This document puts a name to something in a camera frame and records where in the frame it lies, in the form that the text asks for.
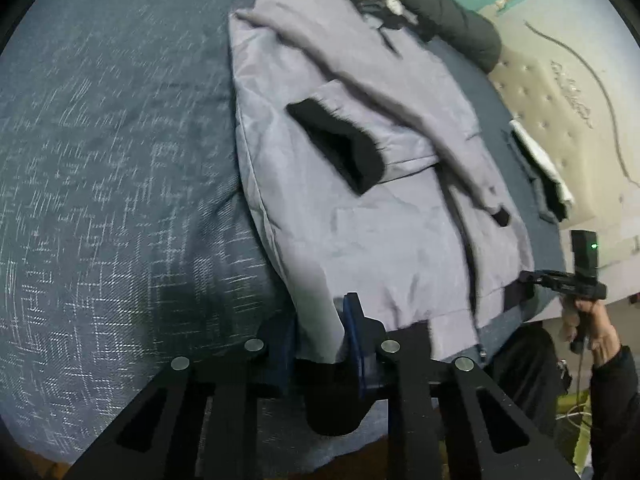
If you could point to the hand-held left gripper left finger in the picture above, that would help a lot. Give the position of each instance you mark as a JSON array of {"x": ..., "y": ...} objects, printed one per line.
[{"x": 285, "y": 355}]

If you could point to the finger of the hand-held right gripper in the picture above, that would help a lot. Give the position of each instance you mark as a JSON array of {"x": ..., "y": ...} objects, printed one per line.
[{"x": 530, "y": 276}]

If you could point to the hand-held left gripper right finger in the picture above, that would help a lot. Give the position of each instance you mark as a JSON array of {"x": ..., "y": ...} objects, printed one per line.
[{"x": 355, "y": 345}]

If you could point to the grey and black jacket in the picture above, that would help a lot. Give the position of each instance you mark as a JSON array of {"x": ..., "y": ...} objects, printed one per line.
[{"x": 350, "y": 210}]

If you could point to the person's right forearm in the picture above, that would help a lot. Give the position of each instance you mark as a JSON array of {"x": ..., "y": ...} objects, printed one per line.
[{"x": 620, "y": 400}]

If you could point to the person's right hand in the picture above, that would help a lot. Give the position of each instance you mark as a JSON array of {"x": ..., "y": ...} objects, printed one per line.
[{"x": 602, "y": 330}]

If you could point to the person's dark pants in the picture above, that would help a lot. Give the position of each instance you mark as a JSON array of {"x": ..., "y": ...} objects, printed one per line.
[{"x": 525, "y": 375}]

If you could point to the beige tufted headboard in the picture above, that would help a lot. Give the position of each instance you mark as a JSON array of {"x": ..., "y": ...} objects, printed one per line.
[{"x": 575, "y": 150}]

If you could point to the yellow-green cloth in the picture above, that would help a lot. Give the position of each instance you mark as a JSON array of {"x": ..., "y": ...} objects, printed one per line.
[{"x": 575, "y": 450}]

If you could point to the dark grey duvet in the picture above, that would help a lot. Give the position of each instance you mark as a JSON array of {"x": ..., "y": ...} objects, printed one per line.
[{"x": 460, "y": 20}]

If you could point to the black garment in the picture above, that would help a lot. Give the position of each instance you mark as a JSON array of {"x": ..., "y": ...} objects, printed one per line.
[{"x": 380, "y": 7}]

